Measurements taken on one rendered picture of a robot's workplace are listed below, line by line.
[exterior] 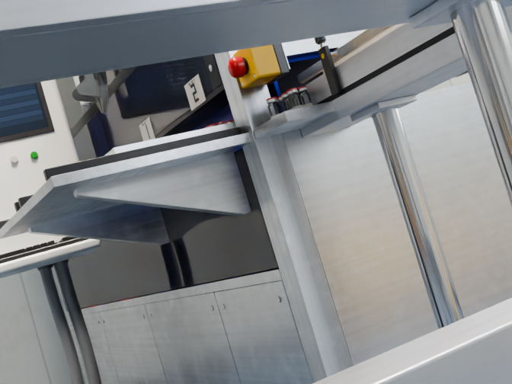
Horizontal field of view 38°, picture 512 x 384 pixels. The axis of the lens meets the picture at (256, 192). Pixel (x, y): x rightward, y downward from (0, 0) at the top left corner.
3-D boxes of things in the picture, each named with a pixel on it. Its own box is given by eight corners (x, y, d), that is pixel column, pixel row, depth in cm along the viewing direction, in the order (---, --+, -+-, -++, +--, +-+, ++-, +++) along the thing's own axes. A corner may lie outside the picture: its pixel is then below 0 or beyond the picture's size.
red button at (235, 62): (246, 78, 144) (240, 59, 144) (255, 72, 140) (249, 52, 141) (229, 81, 142) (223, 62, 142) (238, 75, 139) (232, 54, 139)
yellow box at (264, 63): (273, 84, 148) (262, 49, 149) (289, 72, 142) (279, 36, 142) (240, 90, 145) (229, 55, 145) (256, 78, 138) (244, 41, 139)
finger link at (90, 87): (81, 116, 144) (68, 72, 144) (110, 111, 147) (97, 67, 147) (84, 112, 141) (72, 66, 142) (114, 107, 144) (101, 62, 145)
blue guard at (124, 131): (45, 222, 323) (33, 183, 324) (225, 83, 153) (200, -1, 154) (43, 223, 323) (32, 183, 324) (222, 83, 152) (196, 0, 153)
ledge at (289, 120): (314, 126, 152) (311, 116, 152) (348, 107, 141) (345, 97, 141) (255, 139, 146) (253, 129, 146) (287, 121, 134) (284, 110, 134)
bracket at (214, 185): (245, 213, 157) (228, 155, 158) (251, 211, 154) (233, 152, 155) (91, 257, 141) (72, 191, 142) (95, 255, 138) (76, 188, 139)
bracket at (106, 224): (166, 243, 201) (152, 196, 202) (170, 241, 198) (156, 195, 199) (42, 279, 185) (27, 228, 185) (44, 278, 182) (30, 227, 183)
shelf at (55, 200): (168, 196, 213) (167, 189, 213) (285, 133, 151) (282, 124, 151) (-2, 239, 190) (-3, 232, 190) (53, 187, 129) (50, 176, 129)
